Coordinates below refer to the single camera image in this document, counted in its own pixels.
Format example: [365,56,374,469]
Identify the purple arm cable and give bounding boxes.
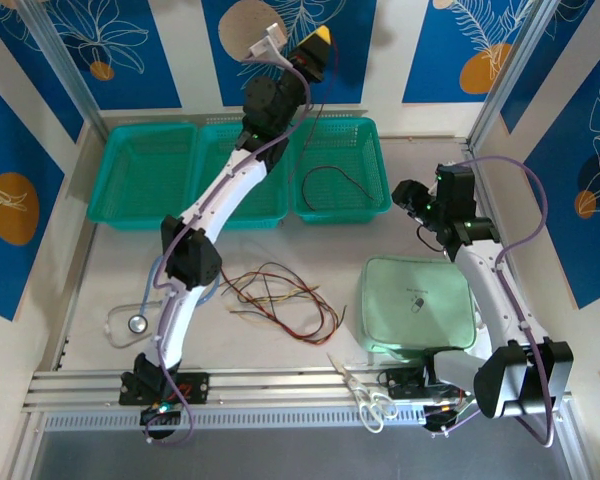
[142,54,314,449]
[427,155,556,449]

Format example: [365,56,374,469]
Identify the aluminium corner post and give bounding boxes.
[17,0,109,134]
[467,0,564,147]

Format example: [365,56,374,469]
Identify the aluminium front rail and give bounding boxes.
[22,367,576,412]

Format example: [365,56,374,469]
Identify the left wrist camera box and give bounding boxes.
[244,22,289,64]

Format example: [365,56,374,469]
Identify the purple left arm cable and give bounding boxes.
[142,54,314,449]

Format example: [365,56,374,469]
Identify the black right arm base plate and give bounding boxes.
[385,367,476,401]

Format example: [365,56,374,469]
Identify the grey metal panel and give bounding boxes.
[29,424,581,480]

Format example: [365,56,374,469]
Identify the white handled scissors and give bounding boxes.
[326,352,400,435]

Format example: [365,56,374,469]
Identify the teal plastic mesh basket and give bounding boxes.
[192,121,290,232]
[287,117,393,225]
[85,122,200,232]

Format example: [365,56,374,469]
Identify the mint green zip pouch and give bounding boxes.
[358,255,481,361]

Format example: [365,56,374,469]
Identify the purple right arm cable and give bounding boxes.
[427,155,556,449]

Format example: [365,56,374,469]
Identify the dark red wire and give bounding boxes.
[301,166,384,211]
[287,39,337,186]

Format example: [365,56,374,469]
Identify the black controller board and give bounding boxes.
[139,402,184,427]
[422,402,476,439]

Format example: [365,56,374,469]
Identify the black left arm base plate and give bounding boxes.
[118,372,210,406]

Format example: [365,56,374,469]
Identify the thin black wire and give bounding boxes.
[324,303,350,345]

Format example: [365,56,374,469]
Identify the blue stethoscope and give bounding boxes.
[103,257,221,351]

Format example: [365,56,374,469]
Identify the slotted grey cable duct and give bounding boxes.
[43,405,556,432]

